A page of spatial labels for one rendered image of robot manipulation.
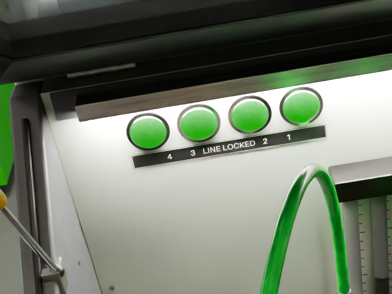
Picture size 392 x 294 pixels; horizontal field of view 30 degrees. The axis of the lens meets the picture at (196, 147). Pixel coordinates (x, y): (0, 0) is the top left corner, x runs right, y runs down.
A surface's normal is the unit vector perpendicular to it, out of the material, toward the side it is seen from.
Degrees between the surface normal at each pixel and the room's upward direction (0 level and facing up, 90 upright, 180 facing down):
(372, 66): 90
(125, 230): 90
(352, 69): 90
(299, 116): 100
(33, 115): 43
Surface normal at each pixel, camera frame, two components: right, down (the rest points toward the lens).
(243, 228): 0.04, 0.52
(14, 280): -0.16, -0.84
